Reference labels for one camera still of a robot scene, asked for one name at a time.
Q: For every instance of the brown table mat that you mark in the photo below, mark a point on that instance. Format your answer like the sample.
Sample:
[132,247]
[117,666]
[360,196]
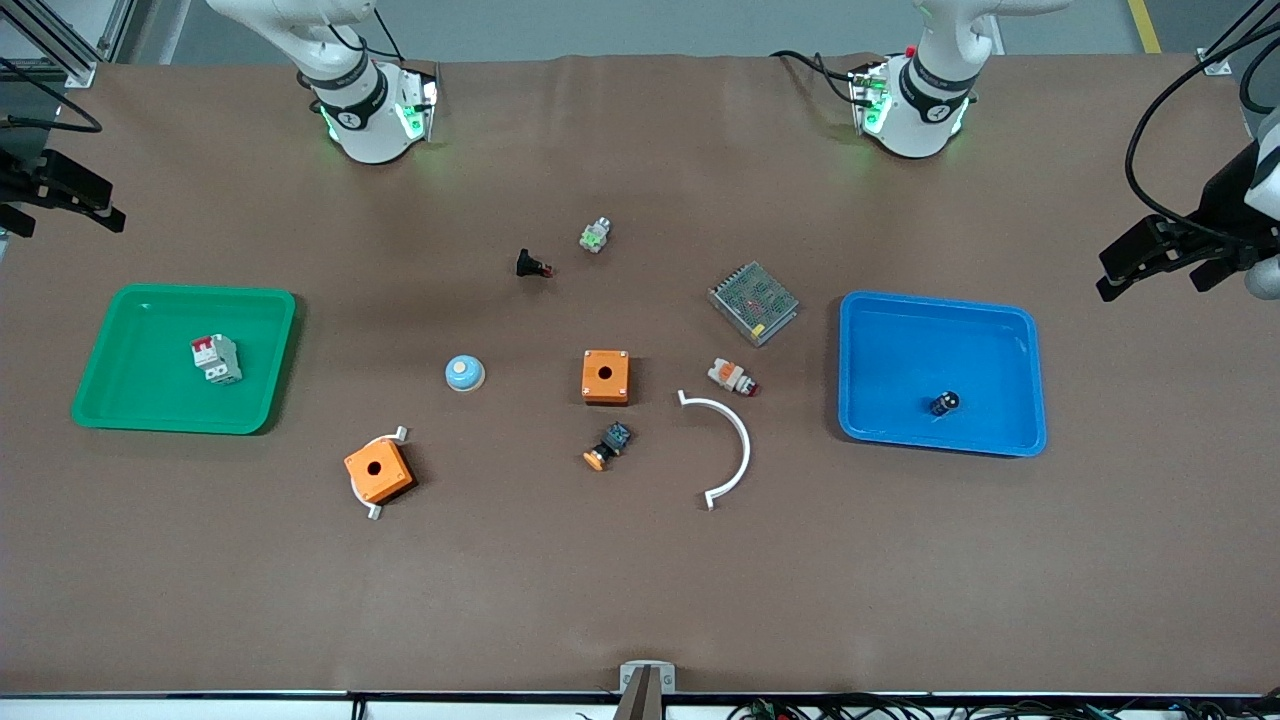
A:
[640,600]

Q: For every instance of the small black red button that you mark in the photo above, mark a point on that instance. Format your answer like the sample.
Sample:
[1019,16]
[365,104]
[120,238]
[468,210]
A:
[528,264]

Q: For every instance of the white semicircular arc strip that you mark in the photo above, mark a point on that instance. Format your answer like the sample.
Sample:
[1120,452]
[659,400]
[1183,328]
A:
[742,440]

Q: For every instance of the orange pushbutton black body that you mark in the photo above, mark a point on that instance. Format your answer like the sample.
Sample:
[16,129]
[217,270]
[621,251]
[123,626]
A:
[610,443]

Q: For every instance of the grey table edge bracket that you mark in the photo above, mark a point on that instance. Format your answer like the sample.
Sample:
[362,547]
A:
[648,670]

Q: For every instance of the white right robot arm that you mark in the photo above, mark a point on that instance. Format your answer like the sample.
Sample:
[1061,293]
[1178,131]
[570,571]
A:
[370,130]

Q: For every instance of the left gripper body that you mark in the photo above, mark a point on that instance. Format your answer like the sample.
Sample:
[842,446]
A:
[1224,205]

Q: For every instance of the white red circuit breaker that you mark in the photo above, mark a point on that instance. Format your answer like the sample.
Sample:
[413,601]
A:
[216,360]

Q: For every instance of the white green switch module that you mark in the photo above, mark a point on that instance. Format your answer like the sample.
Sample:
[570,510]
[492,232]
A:
[595,236]

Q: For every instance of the blue plastic tray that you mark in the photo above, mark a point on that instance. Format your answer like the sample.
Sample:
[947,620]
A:
[900,340]

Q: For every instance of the white table edge rail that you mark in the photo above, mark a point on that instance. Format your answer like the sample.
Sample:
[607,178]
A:
[200,711]

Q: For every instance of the blue dome button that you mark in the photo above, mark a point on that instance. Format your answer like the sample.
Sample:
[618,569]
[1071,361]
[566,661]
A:
[464,374]

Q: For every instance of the green plastic tray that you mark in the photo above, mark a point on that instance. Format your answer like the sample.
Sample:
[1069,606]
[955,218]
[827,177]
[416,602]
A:
[150,400]

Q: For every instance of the white orange switch module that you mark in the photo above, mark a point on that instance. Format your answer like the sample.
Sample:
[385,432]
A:
[730,376]

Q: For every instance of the metal mesh power supply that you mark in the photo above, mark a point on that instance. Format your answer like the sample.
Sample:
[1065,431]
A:
[752,302]

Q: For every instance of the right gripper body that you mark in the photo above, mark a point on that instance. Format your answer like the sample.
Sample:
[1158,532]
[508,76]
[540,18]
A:
[22,183]

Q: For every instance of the aluminium frame profile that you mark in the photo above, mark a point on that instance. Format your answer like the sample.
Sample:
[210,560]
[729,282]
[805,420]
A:
[70,60]
[1215,65]

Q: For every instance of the orange box on bracket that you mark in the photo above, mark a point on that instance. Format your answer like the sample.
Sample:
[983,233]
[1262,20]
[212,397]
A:
[374,513]

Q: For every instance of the orange button box with hole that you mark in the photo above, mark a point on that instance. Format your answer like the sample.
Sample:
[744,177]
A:
[605,380]
[385,478]

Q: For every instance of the black cylindrical capacitor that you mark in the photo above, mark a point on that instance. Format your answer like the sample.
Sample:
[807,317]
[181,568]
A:
[945,403]

